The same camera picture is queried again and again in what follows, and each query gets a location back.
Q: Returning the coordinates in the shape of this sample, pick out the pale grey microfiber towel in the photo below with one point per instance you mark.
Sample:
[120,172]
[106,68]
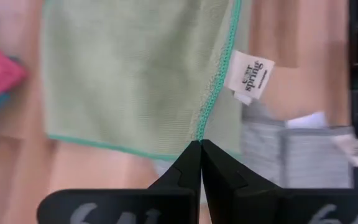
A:
[306,155]

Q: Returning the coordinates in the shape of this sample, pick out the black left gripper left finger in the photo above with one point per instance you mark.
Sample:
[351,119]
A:
[135,207]

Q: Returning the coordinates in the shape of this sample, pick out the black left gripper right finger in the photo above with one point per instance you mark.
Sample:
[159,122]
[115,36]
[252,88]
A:
[259,205]

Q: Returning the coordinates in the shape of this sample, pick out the pale green microfiber towel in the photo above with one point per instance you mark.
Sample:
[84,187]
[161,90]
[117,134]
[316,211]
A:
[120,77]

